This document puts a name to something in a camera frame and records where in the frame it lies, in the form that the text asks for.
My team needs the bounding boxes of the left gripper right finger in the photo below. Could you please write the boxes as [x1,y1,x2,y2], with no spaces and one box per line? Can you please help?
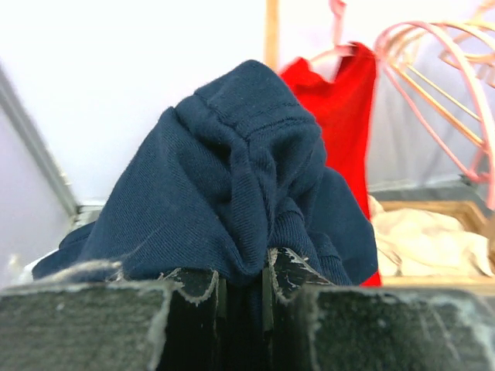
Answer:
[263,248,494,370]

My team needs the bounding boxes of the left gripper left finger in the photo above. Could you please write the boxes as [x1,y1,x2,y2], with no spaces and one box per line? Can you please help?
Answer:
[1,269,226,370]

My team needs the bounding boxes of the navy blue t shirt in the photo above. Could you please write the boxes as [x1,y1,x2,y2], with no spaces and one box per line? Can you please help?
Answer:
[32,60,379,289]

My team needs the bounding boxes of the red t shirt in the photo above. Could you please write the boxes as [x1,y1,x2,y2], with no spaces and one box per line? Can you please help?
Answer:
[281,43,381,287]

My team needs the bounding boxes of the light pink hanger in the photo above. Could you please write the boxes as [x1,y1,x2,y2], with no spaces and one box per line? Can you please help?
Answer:
[374,19,494,187]

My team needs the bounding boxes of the beige cloth in rack base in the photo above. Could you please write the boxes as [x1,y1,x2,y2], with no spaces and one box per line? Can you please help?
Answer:
[368,196,494,277]

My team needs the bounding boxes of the wooden clothes rack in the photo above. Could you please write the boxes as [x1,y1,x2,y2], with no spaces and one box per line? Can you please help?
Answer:
[263,0,495,287]

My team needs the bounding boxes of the corner aluminium profile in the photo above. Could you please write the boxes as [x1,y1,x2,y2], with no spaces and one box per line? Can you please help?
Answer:
[1,68,80,218]

